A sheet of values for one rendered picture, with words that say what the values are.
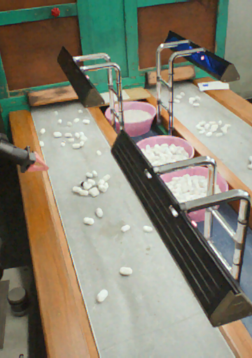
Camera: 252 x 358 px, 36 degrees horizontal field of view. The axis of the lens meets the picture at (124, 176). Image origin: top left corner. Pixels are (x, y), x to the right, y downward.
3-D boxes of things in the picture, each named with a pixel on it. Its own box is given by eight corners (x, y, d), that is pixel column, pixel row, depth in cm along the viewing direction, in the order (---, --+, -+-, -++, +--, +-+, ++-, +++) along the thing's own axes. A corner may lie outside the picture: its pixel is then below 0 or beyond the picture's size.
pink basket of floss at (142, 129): (141, 143, 192) (141, 126, 187) (96, 133, 204) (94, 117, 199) (164, 122, 211) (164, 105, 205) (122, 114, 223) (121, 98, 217)
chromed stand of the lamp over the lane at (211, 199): (174, 347, 101) (176, 213, 76) (148, 289, 117) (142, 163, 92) (239, 324, 105) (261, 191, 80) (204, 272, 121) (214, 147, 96)
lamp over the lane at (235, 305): (213, 330, 64) (215, 301, 60) (110, 153, 114) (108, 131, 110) (255, 315, 65) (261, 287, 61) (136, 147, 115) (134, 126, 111)
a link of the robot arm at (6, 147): (-10, 155, 131) (-2, 140, 130) (-11, 148, 137) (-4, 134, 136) (9, 163, 135) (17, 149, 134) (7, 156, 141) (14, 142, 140)
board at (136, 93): (93, 108, 210) (93, 105, 210) (87, 98, 222) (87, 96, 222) (150, 97, 217) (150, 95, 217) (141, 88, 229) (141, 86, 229)
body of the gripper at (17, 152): (31, 147, 143) (12, 138, 140) (34, 160, 135) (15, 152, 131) (22, 160, 145) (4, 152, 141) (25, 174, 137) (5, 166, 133)
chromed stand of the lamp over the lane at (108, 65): (89, 164, 179) (76, 69, 154) (80, 145, 195) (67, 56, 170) (129, 156, 183) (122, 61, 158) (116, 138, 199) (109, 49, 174)
